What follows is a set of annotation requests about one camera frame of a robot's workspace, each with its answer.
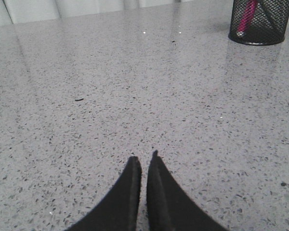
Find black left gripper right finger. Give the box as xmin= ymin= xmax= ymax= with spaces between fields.
xmin=146 ymin=151 xmax=226 ymax=231

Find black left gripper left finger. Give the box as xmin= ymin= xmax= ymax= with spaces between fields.
xmin=68 ymin=156 xmax=142 ymax=231

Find pink highlighter pen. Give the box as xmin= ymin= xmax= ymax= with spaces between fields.
xmin=236 ymin=0 xmax=258 ymax=38

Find grey orange scissors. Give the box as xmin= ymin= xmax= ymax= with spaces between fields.
xmin=259 ymin=0 xmax=281 ymax=34

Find black mesh pen holder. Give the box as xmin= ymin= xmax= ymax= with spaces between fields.
xmin=228 ymin=0 xmax=289 ymax=46

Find grey curtain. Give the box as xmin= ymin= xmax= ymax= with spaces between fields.
xmin=0 ymin=0 xmax=181 ymax=26

